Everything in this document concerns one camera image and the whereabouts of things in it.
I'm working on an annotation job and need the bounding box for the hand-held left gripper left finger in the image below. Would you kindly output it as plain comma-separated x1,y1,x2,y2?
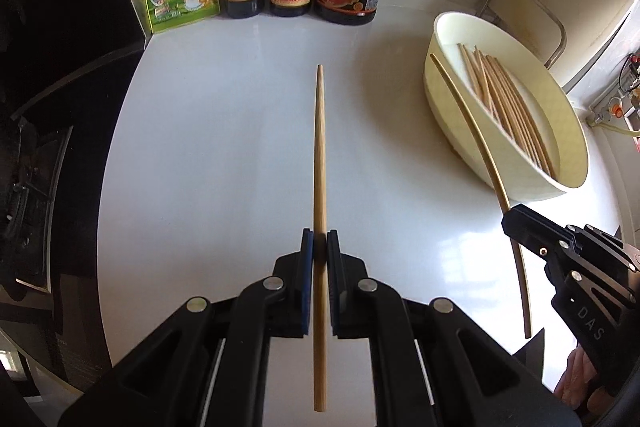
57,228,317,427

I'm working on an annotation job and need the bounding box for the metal tube rack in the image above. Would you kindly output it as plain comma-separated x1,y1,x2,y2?
477,0,567,70

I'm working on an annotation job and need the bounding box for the row of wooden chopsticks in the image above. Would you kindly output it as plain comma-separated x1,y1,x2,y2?
457,43,557,178

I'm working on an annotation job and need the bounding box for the black range hood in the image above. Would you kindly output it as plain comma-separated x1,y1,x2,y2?
0,0,151,118

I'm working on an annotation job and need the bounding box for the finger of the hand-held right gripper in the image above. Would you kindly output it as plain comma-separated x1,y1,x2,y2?
565,223,626,258
501,203,581,270

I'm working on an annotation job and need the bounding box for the slim bamboo chopstick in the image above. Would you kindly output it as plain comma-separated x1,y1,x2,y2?
312,64,329,413
430,53,533,339

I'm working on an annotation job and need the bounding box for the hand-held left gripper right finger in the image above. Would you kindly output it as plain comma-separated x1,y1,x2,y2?
325,229,586,427

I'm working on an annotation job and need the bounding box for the black gas stove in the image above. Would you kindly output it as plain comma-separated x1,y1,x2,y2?
0,117,73,293

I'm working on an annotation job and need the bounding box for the cream oval basin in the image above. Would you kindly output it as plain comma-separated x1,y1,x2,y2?
422,10,590,202

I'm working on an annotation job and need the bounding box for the person's right hand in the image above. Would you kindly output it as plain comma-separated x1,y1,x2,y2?
554,347,618,408

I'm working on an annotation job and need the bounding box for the gas pipe valve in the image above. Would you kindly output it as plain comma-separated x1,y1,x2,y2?
586,52,640,138

